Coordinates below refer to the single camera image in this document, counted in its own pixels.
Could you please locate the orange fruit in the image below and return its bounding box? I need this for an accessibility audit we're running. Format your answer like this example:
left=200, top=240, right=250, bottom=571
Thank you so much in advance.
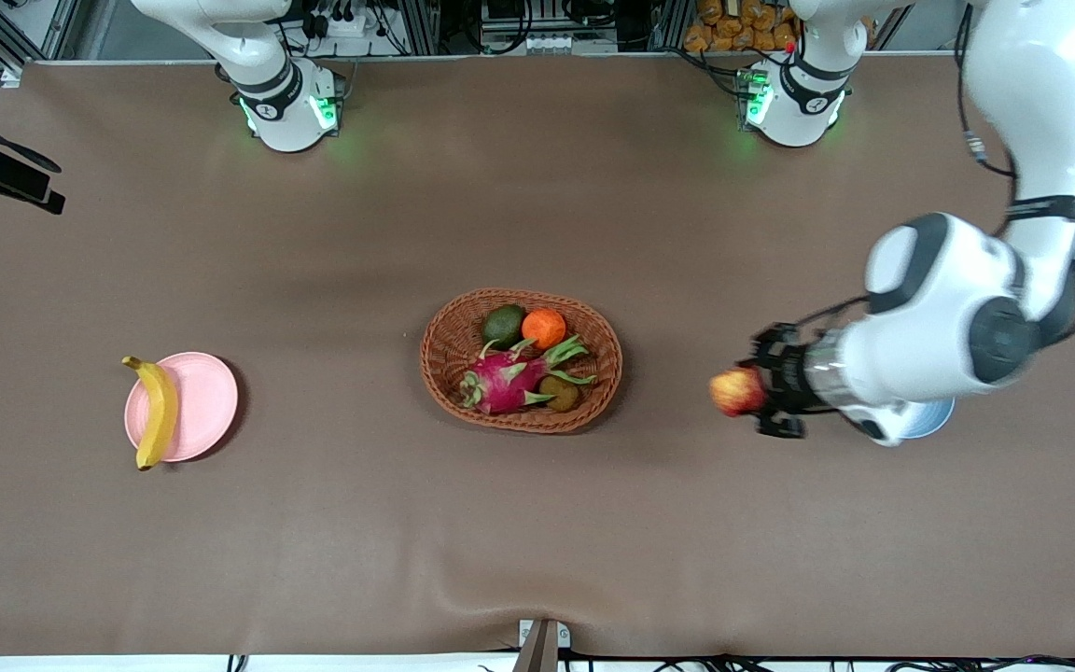
left=521, top=308, right=567, bottom=351

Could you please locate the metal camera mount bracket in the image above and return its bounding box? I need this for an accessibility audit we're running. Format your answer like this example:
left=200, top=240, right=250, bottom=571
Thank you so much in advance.
left=511, top=618, right=572, bottom=672

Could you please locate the white power strip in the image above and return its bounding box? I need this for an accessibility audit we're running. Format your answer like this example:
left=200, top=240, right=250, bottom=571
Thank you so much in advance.
left=307, top=7, right=370, bottom=38

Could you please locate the blue plate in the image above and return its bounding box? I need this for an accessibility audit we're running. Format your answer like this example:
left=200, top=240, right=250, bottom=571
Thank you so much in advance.
left=901, top=397, right=956, bottom=440

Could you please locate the yellow banana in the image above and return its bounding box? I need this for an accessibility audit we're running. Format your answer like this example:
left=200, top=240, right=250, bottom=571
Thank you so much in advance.
left=121, top=356, right=180, bottom=471

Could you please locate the pink plate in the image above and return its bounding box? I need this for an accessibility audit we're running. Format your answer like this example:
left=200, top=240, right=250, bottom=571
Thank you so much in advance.
left=124, top=352, right=240, bottom=463

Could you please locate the pink dragon fruit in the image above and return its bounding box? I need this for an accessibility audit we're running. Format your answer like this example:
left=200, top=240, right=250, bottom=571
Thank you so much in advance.
left=460, top=334, right=597, bottom=415

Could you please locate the green avocado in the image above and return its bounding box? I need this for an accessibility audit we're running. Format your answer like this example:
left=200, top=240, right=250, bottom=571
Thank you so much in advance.
left=482, top=304, right=527, bottom=350

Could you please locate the brown kiwi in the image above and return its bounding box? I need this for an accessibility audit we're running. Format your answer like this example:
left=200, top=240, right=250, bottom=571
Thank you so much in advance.
left=538, top=374, right=581, bottom=413

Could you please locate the brown table mat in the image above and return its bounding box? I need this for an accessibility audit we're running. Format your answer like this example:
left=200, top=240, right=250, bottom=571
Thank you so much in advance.
left=0, top=51, right=1075, bottom=659

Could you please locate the red yellow apple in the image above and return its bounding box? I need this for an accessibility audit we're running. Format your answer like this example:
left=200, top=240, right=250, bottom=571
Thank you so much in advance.
left=709, top=367, right=769, bottom=418

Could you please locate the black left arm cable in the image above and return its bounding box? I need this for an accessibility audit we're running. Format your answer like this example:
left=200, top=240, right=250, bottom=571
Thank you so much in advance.
left=954, top=0, right=1020, bottom=180

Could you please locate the bag of orange snacks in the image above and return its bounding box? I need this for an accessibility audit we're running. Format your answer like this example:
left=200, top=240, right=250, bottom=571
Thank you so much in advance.
left=684, top=0, right=800, bottom=53

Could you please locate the brown wicker basket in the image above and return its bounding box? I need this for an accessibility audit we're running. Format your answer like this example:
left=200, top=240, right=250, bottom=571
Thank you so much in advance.
left=420, top=287, right=623, bottom=434

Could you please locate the white terminal block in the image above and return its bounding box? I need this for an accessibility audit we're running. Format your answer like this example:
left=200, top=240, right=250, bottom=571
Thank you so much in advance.
left=521, top=34, right=619, bottom=55

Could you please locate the aluminium frame post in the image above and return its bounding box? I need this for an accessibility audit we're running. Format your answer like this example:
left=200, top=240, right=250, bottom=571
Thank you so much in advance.
left=396, top=0, right=441, bottom=55
left=649, top=0, right=690, bottom=51

